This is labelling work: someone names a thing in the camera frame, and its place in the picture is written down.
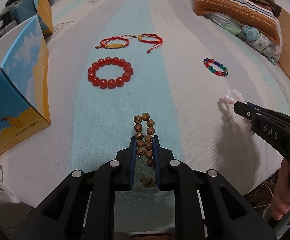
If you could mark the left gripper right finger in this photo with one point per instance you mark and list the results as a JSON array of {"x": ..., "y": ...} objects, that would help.
[{"x": 174, "y": 175}]

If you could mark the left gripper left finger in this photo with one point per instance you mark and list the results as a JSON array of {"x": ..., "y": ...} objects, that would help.
[{"x": 115, "y": 175}]

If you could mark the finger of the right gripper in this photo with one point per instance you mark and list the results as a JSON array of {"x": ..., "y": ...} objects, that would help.
[
  {"x": 246, "y": 109},
  {"x": 274, "y": 116}
]

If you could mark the right hand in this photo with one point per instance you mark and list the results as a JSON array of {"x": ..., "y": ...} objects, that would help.
[{"x": 280, "y": 202}]

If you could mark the floral quilt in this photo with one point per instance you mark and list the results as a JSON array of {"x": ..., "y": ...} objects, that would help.
[{"x": 250, "y": 35}]

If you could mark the striped orange pillow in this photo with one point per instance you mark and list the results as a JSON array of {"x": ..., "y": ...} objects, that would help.
[{"x": 245, "y": 11}]

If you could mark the striped bed sheet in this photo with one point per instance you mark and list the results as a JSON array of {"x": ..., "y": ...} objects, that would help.
[{"x": 95, "y": 93}]

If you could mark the blue yellow cardboard box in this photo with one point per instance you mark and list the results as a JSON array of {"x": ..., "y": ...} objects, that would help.
[{"x": 24, "y": 108}]

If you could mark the teal suitcase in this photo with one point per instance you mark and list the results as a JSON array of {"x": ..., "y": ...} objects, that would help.
[{"x": 18, "y": 11}]

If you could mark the red cord bracelet small charm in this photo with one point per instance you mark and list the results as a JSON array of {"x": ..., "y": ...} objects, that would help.
[{"x": 152, "y": 39}]

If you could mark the red cord bracelet long charm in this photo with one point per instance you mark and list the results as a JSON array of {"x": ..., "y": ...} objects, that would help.
[{"x": 115, "y": 42}]

